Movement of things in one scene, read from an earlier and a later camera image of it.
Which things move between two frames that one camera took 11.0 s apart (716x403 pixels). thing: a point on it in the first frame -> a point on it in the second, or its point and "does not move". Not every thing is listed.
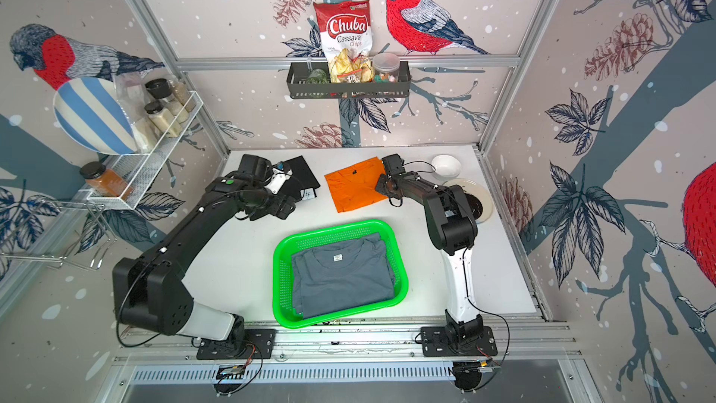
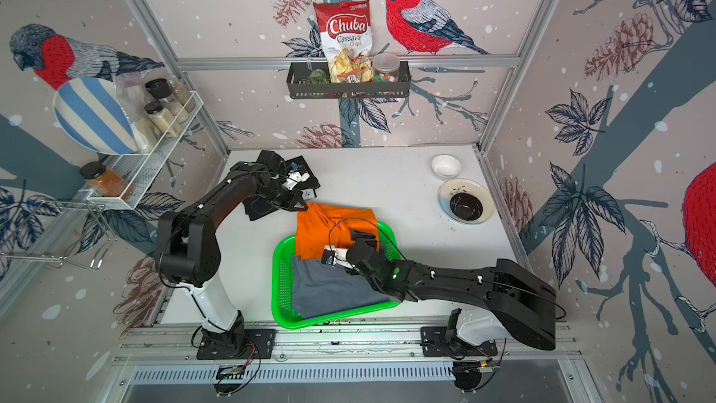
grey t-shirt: (341, 275) does not move
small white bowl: (447, 165) does not move
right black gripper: (378, 187) -> (363, 239)
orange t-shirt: (354, 187) -> (320, 225)
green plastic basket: (283, 311) does not move
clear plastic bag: (132, 92) does not move
